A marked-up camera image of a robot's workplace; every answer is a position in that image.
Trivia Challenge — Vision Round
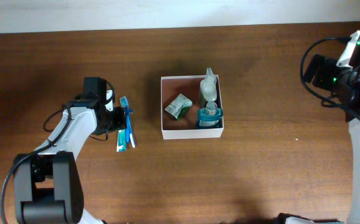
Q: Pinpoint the green white toothpaste tube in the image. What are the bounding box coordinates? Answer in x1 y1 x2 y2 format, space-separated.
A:
116 129 127 152

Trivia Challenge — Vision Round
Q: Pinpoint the green white soap box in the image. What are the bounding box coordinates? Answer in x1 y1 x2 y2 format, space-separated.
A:
164 93 193 120

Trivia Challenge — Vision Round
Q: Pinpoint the blue mouthwash bottle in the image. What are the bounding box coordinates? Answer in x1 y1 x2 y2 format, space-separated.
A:
196 102 223 129

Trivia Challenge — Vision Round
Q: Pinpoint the clear green-label sanitizer bottle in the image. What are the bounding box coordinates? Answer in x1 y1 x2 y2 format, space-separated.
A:
199 68 217 108

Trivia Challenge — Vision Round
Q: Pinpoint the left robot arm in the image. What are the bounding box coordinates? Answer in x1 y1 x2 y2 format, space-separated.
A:
8 77 126 223

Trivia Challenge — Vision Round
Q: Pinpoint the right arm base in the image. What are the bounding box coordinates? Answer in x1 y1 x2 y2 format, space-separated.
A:
272 213 344 224

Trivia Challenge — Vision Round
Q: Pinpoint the blue disposable razor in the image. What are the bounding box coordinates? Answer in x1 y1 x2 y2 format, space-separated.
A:
125 106 135 147

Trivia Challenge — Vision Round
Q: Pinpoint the blue toothbrush with cap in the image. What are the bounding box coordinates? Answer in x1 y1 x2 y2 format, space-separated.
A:
120 96 136 148

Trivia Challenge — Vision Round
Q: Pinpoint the pink open cardboard box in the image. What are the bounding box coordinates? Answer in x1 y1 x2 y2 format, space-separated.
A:
160 75 224 140

